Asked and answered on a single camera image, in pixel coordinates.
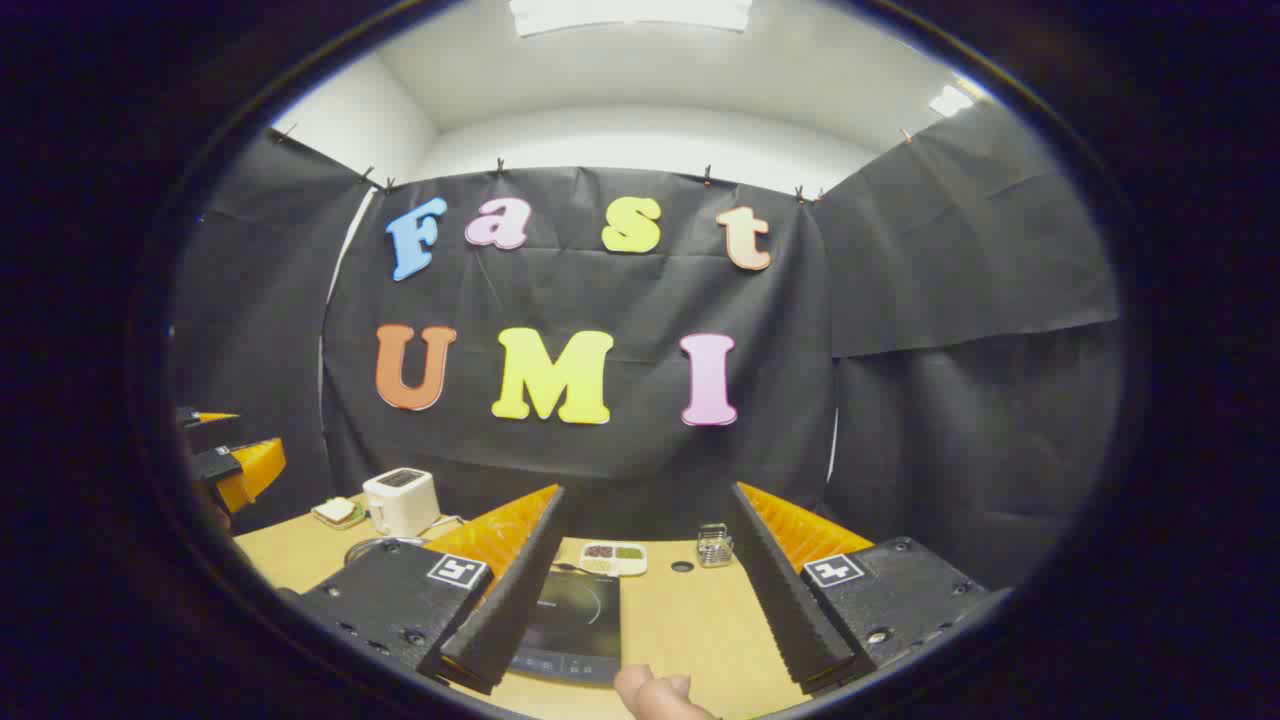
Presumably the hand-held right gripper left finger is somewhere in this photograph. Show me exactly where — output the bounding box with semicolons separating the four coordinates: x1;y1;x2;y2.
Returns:
297;485;568;696

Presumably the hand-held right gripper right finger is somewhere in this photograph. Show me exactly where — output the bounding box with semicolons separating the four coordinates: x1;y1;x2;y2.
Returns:
728;482;993;696

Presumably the black induction cooktop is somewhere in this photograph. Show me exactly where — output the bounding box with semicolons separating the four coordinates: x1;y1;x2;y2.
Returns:
510;568;623;686

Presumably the small divided dish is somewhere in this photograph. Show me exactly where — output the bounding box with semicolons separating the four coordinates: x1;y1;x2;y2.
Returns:
580;542;648;578

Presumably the white toaster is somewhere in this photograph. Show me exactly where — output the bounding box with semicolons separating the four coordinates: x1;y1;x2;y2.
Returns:
362;467;441;538

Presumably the black backdrop cloth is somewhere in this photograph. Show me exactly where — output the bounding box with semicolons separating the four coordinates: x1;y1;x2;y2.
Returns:
170;100;1126;591

